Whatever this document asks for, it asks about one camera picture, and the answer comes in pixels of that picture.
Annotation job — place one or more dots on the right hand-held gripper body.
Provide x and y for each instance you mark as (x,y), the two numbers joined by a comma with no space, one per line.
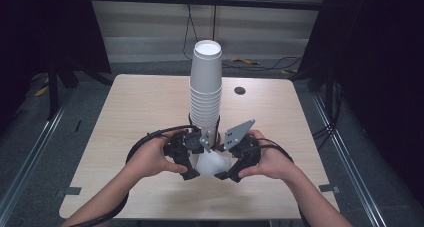
(241,143)

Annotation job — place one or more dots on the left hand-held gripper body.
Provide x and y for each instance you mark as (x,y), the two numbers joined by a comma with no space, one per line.
(183,145)

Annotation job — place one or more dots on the single white paper cup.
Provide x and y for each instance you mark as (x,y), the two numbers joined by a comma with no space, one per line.
(213,163)

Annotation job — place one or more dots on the stack of white paper cups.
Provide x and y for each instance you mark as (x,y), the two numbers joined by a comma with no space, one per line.
(206,87)

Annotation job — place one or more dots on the person's left hand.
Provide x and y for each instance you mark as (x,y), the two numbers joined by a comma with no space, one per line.
(153,157)

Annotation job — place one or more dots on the person's right hand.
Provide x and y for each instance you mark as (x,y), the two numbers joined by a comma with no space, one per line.
(270,160)

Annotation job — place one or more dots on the yellow floor item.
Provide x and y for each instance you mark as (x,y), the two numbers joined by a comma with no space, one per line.
(245,60)

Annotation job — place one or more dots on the grey tape piece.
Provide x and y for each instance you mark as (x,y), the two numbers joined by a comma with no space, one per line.
(329,188)
(73,191)

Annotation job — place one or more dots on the black floor tape strip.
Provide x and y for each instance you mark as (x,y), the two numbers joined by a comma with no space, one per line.
(78,125)

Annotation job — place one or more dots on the black stand leg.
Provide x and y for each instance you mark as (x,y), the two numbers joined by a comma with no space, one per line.
(53,93)

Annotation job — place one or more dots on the black horizontal bar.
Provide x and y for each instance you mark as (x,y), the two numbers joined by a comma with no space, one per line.
(200,0)

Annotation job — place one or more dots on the yellow floor tape strip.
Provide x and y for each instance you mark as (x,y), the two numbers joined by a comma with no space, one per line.
(41,90)

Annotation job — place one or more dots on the black curtain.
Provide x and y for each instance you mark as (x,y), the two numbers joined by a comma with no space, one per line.
(40,30)
(376,70)

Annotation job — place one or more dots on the metal floor rail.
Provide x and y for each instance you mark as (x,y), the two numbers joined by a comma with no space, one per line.
(30,157)
(353,167)

